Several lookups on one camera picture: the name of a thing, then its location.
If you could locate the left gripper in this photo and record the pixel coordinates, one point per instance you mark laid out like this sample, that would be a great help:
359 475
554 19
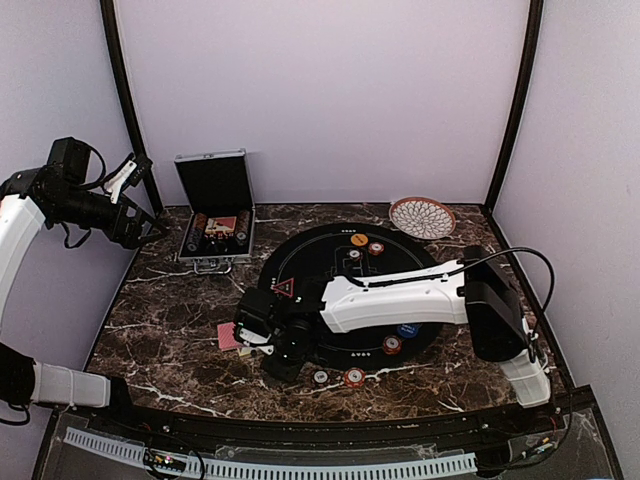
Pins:
128 238

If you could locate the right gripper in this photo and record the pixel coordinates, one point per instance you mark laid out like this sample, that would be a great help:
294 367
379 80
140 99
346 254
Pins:
287 373

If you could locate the black-red 100 chip stack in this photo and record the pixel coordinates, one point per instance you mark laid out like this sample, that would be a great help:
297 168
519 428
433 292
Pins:
320 377

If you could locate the red card deck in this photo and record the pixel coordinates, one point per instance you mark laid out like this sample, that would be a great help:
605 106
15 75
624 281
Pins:
225 337

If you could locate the red-gold 5 chip stack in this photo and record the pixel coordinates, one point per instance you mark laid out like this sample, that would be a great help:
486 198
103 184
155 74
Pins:
354 378

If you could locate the red triangular all-in marker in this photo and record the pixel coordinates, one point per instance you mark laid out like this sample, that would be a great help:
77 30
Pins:
285 288

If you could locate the red chips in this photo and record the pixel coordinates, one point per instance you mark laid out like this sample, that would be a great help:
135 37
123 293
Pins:
392 345
376 248

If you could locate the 100 chips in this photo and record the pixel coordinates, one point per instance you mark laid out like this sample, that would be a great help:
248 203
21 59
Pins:
354 255

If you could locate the blue small blind button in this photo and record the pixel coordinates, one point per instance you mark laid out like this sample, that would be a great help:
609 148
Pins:
408 331

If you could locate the orange big blind button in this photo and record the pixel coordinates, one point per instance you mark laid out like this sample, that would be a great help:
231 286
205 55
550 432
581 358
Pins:
359 239

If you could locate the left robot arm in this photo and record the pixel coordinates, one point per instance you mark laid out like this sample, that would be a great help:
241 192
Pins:
58 193

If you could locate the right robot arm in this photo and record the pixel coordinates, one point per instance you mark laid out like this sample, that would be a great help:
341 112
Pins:
357 324

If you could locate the purple chip row in case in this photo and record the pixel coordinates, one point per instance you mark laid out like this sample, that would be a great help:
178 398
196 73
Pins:
193 241

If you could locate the orange chip row in case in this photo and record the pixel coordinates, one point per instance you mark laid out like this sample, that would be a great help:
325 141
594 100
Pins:
199 223

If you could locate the boxed card deck in case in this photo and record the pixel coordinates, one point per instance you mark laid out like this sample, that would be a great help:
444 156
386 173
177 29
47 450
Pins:
221 227

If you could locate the clear dealer button in case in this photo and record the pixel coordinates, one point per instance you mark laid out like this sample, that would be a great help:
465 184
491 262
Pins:
217 248

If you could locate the aluminium poker chip case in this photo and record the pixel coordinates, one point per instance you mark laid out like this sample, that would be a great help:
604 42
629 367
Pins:
216 184

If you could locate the brown chip row in case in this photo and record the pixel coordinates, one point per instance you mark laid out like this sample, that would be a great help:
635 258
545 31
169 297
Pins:
242 227

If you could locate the black round poker mat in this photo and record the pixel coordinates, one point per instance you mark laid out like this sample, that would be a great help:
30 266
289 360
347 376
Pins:
315 256

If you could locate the patterned ceramic plate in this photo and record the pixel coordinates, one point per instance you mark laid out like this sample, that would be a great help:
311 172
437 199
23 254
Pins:
422 218

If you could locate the left black frame post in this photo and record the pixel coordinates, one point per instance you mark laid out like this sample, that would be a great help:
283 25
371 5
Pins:
119 72

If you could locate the black frame post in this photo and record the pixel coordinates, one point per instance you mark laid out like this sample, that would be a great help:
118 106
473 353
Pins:
119 72
521 89

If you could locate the white slotted cable duct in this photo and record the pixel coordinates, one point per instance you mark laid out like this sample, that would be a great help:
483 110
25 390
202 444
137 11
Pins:
167 464

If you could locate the right black frame post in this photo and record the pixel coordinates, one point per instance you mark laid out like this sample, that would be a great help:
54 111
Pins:
521 89

